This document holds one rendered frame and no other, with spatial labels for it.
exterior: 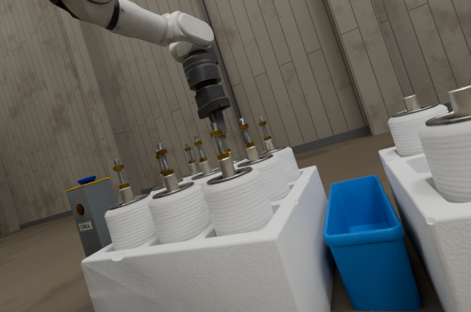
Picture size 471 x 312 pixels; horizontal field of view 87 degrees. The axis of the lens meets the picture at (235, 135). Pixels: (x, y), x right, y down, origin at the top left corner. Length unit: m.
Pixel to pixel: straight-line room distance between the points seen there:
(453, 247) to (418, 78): 2.32
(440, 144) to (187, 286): 0.36
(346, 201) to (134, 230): 0.50
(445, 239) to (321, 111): 2.26
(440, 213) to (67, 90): 4.47
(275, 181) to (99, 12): 0.46
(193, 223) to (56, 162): 4.56
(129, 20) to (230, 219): 0.44
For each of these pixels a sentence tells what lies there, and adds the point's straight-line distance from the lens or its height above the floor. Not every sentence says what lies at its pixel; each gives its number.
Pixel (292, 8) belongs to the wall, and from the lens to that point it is 2.72.
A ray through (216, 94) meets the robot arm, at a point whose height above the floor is 0.43.
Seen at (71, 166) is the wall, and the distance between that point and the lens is 4.65.
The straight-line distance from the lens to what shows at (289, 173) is 0.58.
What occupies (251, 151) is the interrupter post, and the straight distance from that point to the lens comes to 0.49.
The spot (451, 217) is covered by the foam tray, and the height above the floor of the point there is 0.18.
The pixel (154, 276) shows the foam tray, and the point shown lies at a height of 0.14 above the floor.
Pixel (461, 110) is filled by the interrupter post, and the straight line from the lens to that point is 0.35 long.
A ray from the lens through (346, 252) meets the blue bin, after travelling 0.44.
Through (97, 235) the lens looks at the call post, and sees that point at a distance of 0.68.
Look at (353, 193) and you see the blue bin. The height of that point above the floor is 0.09.
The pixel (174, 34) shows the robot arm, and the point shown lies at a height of 0.58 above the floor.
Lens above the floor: 0.30
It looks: 2 degrees up
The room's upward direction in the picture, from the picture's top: 18 degrees counter-clockwise
